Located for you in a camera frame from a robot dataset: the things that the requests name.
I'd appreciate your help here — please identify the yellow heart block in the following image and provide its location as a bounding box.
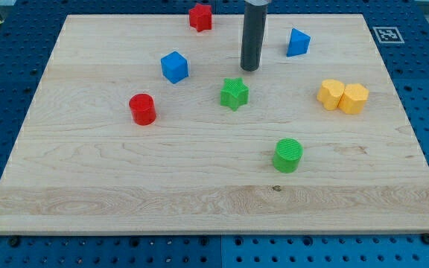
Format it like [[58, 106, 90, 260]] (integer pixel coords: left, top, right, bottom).
[[317, 79, 346, 111]]

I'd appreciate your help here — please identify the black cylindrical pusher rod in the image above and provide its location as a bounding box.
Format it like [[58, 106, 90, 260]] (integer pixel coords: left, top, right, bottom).
[[240, 2, 268, 71]]

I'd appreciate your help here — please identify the red cylinder block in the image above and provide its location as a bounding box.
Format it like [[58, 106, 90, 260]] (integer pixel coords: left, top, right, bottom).
[[129, 93, 156, 126]]

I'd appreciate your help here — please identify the light wooden board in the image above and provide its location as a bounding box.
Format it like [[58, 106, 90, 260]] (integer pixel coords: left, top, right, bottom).
[[0, 14, 429, 235]]

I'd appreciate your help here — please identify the white fiducial marker tag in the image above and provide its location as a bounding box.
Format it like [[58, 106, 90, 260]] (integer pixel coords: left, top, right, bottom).
[[373, 26, 404, 44]]

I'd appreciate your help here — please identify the blue cube block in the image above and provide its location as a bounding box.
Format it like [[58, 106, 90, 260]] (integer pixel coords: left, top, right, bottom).
[[160, 51, 189, 84]]

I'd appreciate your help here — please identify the blue triangle block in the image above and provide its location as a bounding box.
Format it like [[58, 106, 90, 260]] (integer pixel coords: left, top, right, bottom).
[[286, 28, 311, 57]]

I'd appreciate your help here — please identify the red star block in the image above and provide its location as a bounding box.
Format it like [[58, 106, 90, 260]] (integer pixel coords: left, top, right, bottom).
[[188, 3, 212, 32]]

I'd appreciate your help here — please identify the silver rod mount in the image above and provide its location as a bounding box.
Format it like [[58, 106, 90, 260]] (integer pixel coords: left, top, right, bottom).
[[245, 0, 272, 5]]

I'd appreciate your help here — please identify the green cylinder block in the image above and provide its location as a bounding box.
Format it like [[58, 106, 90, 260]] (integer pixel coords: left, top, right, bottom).
[[273, 138, 303, 173]]

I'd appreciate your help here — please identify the green star block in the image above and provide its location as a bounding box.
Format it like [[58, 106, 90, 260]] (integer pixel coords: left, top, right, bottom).
[[220, 77, 249, 111]]

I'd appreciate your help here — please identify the yellow hexagon block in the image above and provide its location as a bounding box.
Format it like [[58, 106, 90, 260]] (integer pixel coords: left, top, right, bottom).
[[338, 83, 369, 115]]

